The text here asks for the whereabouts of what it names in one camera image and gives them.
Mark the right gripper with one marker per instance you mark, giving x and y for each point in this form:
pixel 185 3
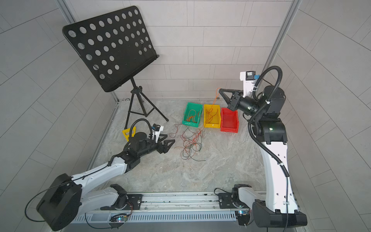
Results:
pixel 237 102

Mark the green circuit board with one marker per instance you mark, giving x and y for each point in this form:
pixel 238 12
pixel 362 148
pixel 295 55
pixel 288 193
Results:
pixel 242 217
pixel 119 218

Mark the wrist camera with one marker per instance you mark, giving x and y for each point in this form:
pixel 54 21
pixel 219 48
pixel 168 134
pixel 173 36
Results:
pixel 249 79
pixel 156 131

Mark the green plastic bin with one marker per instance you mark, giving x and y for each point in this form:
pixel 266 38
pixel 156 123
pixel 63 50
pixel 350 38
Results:
pixel 192 114

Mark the yellow triangular plastic block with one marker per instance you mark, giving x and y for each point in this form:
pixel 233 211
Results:
pixel 126 133

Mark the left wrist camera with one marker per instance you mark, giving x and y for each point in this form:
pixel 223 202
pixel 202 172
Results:
pixel 156 131

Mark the right green circuit board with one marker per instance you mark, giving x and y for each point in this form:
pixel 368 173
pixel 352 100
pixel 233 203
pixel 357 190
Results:
pixel 242 217

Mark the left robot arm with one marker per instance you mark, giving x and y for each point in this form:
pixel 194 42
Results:
pixel 139 145

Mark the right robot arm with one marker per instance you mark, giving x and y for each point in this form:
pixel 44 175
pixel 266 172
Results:
pixel 262 100

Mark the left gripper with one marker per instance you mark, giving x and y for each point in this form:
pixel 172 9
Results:
pixel 164 149

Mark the aluminium mounting rail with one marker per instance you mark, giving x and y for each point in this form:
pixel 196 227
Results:
pixel 185 201

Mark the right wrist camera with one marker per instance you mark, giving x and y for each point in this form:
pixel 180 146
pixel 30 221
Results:
pixel 249 79

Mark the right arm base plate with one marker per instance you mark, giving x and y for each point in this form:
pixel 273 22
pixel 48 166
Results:
pixel 226 201

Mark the red plastic bin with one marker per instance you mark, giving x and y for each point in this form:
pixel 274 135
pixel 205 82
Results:
pixel 229 120

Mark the yellow plastic bin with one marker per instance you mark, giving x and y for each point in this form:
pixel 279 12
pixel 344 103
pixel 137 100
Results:
pixel 212 116

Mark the black perforated music stand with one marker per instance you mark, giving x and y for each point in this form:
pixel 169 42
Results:
pixel 115 47

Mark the left green circuit board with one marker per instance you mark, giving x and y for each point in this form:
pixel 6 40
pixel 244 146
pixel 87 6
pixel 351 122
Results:
pixel 119 218

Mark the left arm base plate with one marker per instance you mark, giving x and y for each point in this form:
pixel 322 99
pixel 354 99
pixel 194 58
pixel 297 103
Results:
pixel 132 200

